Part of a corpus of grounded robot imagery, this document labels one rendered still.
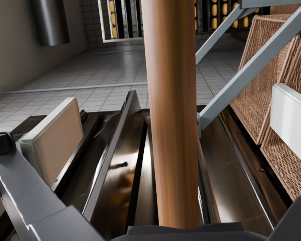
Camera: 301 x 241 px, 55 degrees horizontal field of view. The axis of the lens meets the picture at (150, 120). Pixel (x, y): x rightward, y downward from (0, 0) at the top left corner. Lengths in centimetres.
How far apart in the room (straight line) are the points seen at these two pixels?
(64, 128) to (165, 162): 7
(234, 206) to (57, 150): 83
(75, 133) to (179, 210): 9
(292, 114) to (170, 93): 7
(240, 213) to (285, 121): 76
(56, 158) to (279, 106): 13
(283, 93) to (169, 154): 8
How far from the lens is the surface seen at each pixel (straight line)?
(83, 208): 76
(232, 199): 99
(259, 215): 91
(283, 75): 119
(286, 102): 18
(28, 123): 190
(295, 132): 17
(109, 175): 89
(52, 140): 16
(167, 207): 21
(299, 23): 58
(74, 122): 19
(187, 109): 17
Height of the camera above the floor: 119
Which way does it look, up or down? 4 degrees up
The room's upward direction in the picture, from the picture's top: 93 degrees counter-clockwise
